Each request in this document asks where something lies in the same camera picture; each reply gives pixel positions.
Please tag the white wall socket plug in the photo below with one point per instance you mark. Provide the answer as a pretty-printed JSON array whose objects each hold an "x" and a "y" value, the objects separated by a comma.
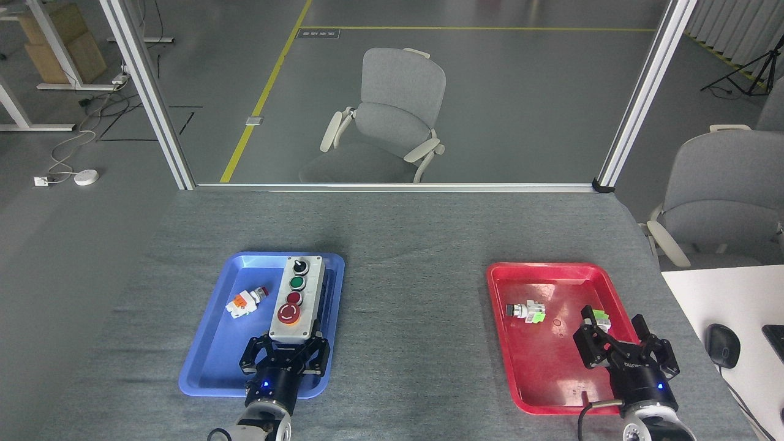
[{"x": 41, "y": 181}]

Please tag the black post bracket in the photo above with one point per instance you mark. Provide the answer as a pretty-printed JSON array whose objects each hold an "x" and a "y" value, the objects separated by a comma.
[{"x": 603, "y": 185}]

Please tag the white power strip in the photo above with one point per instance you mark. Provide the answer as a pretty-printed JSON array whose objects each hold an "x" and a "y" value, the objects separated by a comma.
[{"x": 119, "y": 78}]

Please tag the silver aluminium post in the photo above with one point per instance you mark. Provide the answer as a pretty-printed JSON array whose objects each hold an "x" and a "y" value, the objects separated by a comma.
[
  {"x": 644, "y": 92},
  {"x": 150, "y": 92}
]

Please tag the black floor label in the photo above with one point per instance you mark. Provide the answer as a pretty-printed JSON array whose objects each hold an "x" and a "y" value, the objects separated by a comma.
[{"x": 318, "y": 33}]

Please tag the grey floor outlet box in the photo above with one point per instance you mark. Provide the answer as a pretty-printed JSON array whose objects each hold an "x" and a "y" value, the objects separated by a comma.
[{"x": 254, "y": 120}]

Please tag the white desk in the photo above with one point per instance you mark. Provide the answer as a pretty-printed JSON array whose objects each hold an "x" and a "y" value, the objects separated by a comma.
[{"x": 735, "y": 294}]

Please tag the white round floor device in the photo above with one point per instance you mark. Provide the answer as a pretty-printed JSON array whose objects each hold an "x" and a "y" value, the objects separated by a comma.
[{"x": 86, "y": 177}]

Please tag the silver aluminium rail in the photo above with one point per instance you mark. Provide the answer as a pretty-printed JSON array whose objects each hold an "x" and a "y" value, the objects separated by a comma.
[{"x": 392, "y": 187}]

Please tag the white pleated curtain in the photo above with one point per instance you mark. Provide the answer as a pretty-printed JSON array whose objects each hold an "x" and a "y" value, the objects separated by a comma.
[{"x": 735, "y": 24}]

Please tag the green push button switch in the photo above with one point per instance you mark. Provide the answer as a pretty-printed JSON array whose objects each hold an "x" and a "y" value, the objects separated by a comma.
[{"x": 602, "y": 316}]

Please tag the white control box with buttons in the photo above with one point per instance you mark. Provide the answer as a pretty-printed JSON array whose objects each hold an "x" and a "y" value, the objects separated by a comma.
[{"x": 309, "y": 288}]

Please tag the grey office chair back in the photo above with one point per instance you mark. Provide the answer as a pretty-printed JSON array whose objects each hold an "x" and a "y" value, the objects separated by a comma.
[{"x": 773, "y": 107}]

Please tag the black computer mouse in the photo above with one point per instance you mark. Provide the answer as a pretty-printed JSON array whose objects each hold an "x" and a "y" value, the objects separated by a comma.
[{"x": 723, "y": 346}]

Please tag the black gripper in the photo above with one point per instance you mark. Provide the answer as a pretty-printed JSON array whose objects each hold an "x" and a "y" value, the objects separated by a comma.
[
  {"x": 275, "y": 386},
  {"x": 643, "y": 386}
]

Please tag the red push button orange block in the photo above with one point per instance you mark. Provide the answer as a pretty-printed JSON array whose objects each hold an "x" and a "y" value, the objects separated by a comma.
[{"x": 242, "y": 303}]

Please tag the black tripod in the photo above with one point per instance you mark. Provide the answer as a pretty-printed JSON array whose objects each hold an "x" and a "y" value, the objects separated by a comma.
[{"x": 765, "y": 58}]

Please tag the black keyboard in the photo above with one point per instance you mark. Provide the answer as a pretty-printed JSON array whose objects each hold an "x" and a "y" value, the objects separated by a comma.
[{"x": 776, "y": 340}]

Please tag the grey office chair white arms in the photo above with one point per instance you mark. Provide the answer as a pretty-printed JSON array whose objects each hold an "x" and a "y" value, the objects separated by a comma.
[
  {"x": 401, "y": 79},
  {"x": 723, "y": 177}
]

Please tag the white desk leg frame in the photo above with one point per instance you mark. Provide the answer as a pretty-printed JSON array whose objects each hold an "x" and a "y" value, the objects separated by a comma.
[
  {"x": 56, "y": 43},
  {"x": 141, "y": 40},
  {"x": 37, "y": 128}
]

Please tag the cardboard box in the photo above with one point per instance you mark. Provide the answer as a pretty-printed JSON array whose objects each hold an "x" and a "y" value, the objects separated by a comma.
[
  {"x": 89, "y": 58},
  {"x": 64, "y": 21}
]

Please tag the red plastic tray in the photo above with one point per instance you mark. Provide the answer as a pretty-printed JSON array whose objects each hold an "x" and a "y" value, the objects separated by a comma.
[{"x": 551, "y": 367}]

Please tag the blue plastic tray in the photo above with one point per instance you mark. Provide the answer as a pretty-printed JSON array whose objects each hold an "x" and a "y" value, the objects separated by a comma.
[{"x": 208, "y": 361}]

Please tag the black push button green block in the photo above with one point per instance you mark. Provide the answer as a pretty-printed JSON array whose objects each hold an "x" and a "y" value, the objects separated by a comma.
[{"x": 527, "y": 311}]

